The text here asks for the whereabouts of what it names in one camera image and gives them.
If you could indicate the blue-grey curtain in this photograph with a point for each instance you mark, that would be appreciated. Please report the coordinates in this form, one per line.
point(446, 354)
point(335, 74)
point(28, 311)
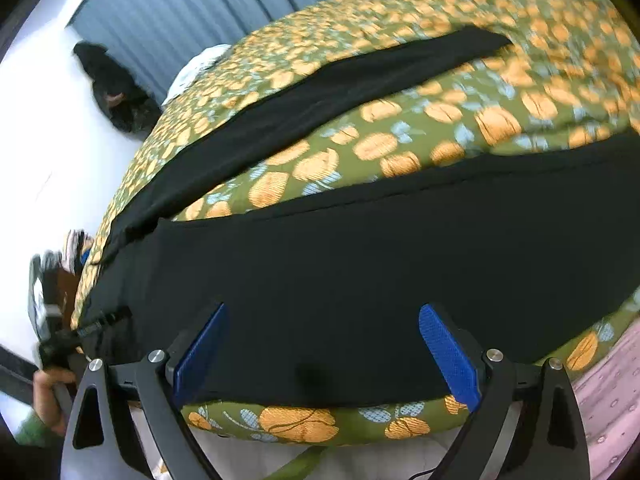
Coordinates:
point(175, 10)

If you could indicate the black bag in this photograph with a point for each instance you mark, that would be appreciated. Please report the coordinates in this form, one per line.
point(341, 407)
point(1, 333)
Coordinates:
point(115, 90)

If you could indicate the pile of clothes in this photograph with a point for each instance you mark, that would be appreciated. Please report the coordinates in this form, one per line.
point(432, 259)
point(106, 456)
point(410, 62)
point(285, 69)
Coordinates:
point(77, 250)

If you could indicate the pink patterned sheet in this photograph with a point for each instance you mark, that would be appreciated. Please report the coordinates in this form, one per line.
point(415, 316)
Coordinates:
point(610, 390)

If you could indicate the black pants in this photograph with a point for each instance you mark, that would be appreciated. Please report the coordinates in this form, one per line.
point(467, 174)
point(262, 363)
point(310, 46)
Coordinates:
point(350, 285)

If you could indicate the green orange floral blanket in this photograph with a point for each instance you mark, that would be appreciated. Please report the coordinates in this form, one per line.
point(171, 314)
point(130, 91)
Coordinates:
point(450, 110)

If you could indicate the brown bag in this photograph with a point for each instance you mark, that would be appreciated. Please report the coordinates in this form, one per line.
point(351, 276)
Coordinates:
point(67, 287)

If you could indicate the person's left hand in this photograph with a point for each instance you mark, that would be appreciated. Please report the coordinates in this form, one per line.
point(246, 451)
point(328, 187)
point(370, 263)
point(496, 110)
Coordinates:
point(50, 400)

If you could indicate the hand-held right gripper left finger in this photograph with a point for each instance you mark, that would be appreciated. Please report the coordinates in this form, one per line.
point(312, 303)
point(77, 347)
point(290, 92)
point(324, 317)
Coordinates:
point(200, 355)

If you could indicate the person's left forearm green sleeve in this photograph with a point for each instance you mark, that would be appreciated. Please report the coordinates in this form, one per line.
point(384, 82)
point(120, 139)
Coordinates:
point(35, 432)

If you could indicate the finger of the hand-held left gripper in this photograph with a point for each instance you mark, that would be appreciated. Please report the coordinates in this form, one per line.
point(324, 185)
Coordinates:
point(100, 322)

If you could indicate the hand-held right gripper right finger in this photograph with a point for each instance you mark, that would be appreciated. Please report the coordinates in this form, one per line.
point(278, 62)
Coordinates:
point(447, 350)

